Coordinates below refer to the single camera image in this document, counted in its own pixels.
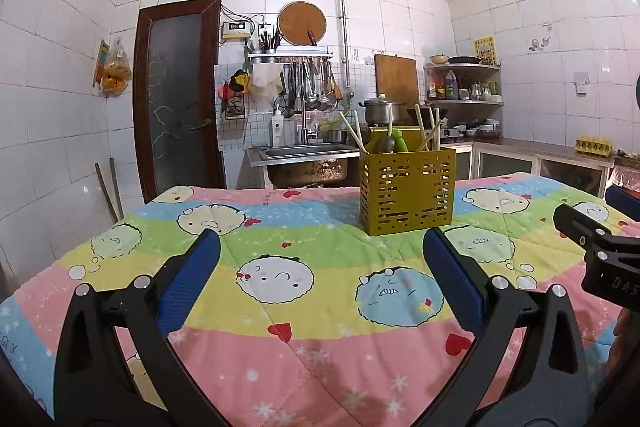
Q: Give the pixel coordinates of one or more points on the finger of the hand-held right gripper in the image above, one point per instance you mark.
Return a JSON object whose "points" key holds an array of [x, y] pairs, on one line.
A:
{"points": [[625, 199], [580, 229]]}

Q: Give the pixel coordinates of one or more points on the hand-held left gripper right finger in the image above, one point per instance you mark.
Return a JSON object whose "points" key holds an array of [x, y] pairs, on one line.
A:
{"points": [[455, 287]]}

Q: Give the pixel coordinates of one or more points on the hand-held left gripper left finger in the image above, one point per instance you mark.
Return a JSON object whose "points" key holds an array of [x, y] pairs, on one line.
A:
{"points": [[185, 287]]}

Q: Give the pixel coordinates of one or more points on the yellow perforated utensil holder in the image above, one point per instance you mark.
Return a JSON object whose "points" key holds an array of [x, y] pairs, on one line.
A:
{"points": [[407, 192]]}

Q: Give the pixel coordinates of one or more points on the dark olive spoon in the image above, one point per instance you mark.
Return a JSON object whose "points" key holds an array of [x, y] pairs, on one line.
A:
{"points": [[382, 144]]}

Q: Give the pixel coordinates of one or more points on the yellow egg carton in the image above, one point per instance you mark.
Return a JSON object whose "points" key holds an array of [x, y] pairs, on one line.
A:
{"points": [[593, 146]]}

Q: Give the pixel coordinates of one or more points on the kitchen counter cabinet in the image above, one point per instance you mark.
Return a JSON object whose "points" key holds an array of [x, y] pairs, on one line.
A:
{"points": [[540, 162]]}

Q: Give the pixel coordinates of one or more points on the wooden stick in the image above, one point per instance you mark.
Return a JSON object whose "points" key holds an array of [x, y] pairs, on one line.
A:
{"points": [[106, 194], [116, 187]]}

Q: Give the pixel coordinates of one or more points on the colourful cartoon printed blanket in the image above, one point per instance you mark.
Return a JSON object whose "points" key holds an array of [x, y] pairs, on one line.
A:
{"points": [[300, 332]]}

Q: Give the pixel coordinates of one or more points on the gas stove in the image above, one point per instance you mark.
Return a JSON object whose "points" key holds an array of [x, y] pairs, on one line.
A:
{"points": [[452, 133]]}

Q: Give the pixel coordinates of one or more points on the stainless steel sink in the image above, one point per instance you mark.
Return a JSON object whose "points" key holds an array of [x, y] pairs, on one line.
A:
{"points": [[305, 169]]}

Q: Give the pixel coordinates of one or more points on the metal corner shelf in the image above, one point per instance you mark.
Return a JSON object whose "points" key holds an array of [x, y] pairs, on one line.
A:
{"points": [[465, 99]]}

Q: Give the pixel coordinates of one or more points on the black wok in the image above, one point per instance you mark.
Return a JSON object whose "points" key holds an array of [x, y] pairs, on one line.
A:
{"points": [[412, 114]]}

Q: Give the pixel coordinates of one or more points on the brown door with frosted glass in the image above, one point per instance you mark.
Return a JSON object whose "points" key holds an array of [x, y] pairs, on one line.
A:
{"points": [[175, 107]]}

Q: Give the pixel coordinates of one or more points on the white soap bottle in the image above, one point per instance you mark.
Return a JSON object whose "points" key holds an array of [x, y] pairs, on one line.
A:
{"points": [[276, 129]]}

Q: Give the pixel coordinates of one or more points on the stainless steel pot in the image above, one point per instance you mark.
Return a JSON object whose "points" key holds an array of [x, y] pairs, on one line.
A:
{"points": [[382, 111]]}

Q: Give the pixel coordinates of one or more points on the metal faucet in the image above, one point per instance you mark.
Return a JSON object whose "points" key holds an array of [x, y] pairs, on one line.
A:
{"points": [[305, 127]]}

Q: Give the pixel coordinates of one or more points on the rectangular wooden cutting board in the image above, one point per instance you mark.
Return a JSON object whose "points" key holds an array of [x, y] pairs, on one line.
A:
{"points": [[396, 77]]}

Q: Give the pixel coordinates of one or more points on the plastic bag of oranges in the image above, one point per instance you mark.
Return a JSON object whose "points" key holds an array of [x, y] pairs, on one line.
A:
{"points": [[116, 74]]}

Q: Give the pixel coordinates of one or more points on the white hanging plastic bag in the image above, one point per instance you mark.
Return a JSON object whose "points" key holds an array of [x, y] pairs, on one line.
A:
{"points": [[265, 76]]}

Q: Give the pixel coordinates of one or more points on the row of hanging ladles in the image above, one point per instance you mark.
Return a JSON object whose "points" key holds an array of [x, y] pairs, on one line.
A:
{"points": [[310, 87]]}

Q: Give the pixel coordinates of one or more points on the white controller box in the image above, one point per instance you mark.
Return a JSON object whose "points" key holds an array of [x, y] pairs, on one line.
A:
{"points": [[237, 30]]}

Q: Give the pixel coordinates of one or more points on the round wooden cutting board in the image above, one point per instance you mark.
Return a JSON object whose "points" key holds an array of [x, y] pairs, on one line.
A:
{"points": [[301, 23]]}

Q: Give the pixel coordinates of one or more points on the vertical metal pipe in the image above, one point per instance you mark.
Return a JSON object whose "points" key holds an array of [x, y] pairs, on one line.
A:
{"points": [[342, 7]]}

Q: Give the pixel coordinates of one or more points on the yellow wall poster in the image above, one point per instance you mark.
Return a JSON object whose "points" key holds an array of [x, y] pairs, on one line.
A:
{"points": [[484, 51]]}

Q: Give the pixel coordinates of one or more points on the metal wall rack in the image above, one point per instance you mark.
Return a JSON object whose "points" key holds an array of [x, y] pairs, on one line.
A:
{"points": [[290, 55]]}

